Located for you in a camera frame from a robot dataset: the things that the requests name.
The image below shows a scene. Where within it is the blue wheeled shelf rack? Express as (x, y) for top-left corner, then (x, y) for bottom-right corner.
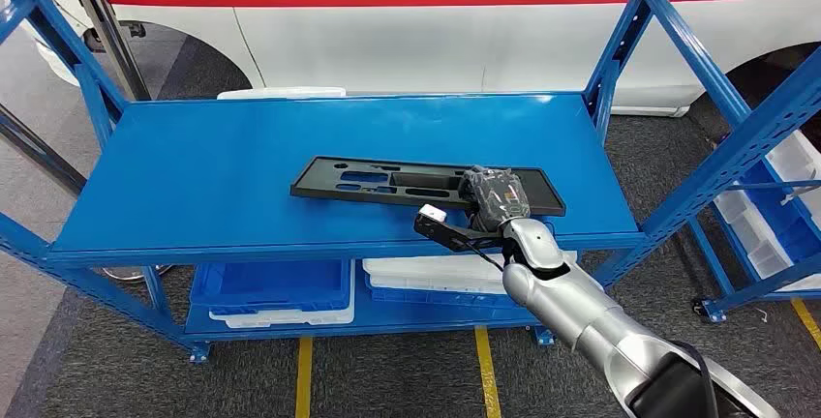
(689, 126), (821, 325)

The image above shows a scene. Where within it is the chrome stanchion post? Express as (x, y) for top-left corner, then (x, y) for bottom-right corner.
(72, 0), (153, 103)

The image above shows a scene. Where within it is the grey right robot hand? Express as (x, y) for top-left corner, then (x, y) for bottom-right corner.
(458, 165), (532, 233)

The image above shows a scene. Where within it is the blue plastic bin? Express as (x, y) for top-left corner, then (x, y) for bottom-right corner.
(365, 274), (522, 312)
(741, 162), (821, 262)
(190, 259), (352, 317)

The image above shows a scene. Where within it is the black plastic panel part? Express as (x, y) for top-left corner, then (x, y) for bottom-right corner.
(289, 156), (567, 219)

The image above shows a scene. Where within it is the blue metal shelf rack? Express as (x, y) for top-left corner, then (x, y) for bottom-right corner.
(0, 0), (821, 365)

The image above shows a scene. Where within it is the pale wrist camera, black bracket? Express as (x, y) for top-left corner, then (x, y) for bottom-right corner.
(413, 203), (508, 254)

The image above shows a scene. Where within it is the white vehicle with red stripe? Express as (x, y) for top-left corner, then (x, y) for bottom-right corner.
(32, 0), (821, 118)

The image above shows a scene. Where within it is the white plastic lid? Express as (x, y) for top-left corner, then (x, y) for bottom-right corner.
(216, 86), (348, 101)

